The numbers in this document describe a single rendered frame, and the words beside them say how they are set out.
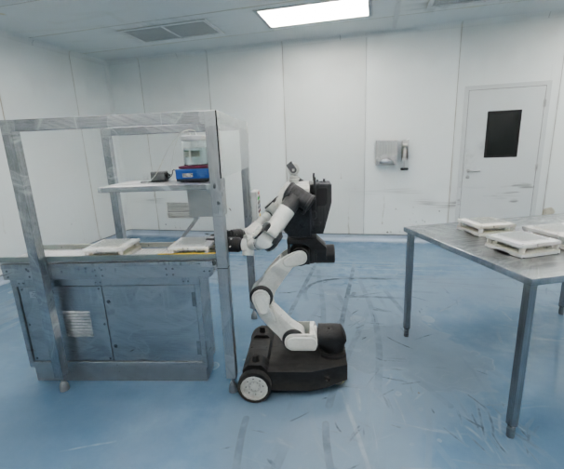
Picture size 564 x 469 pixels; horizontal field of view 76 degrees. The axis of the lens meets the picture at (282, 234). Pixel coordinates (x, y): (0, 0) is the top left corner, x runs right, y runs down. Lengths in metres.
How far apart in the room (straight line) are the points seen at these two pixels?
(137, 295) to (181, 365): 0.53
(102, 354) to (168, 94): 4.60
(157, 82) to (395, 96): 3.66
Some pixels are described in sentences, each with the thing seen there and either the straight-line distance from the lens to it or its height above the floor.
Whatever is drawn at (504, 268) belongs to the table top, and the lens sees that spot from 2.03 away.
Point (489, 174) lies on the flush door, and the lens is 5.73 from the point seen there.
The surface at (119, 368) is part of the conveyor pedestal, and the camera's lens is 2.74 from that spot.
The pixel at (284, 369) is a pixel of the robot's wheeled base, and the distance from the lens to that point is 2.30.
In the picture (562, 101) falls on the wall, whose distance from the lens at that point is 5.97.
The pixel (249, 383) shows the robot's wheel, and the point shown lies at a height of 0.12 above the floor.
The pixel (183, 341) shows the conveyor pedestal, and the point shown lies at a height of 0.30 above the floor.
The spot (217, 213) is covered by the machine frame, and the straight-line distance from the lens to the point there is 1.99.
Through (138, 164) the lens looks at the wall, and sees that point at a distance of 6.77.
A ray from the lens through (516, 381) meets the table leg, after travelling 2.18.
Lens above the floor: 1.47
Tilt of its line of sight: 14 degrees down
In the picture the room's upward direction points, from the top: 2 degrees counter-clockwise
